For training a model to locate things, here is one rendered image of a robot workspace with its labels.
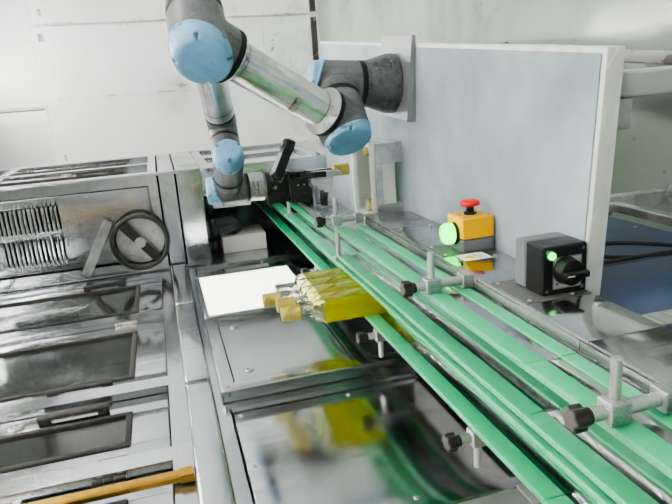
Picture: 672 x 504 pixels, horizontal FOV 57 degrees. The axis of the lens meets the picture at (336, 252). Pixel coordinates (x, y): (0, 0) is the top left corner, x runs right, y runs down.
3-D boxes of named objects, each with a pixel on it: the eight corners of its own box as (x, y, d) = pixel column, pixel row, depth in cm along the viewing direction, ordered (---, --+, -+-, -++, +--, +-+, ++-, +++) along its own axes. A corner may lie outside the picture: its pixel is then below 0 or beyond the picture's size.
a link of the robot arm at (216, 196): (208, 192, 157) (209, 212, 164) (251, 188, 160) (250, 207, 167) (204, 168, 161) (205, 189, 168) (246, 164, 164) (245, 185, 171)
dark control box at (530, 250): (558, 275, 107) (514, 283, 105) (559, 230, 105) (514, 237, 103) (589, 289, 99) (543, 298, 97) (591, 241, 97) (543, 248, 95)
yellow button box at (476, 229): (479, 240, 133) (447, 245, 131) (479, 206, 131) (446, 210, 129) (496, 248, 126) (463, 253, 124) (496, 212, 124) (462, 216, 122)
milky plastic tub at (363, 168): (381, 211, 189) (354, 214, 187) (378, 136, 183) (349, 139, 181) (403, 222, 173) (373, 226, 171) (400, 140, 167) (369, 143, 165)
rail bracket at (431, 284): (467, 282, 113) (397, 293, 109) (466, 243, 111) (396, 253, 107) (477, 288, 109) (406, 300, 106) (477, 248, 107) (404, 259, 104)
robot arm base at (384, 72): (382, 54, 168) (347, 53, 165) (404, 52, 154) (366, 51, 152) (381, 111, 172) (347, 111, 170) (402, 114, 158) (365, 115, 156)
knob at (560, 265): (577, 281, 98) (591, 287, 95) (552, 285, 97) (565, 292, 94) (578, 253, 97) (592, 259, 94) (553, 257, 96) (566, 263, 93)
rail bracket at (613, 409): (660, 397, 70) (556, 422, 67) (665, 337, 68) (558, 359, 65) (689, 415, 66) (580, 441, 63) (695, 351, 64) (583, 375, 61)
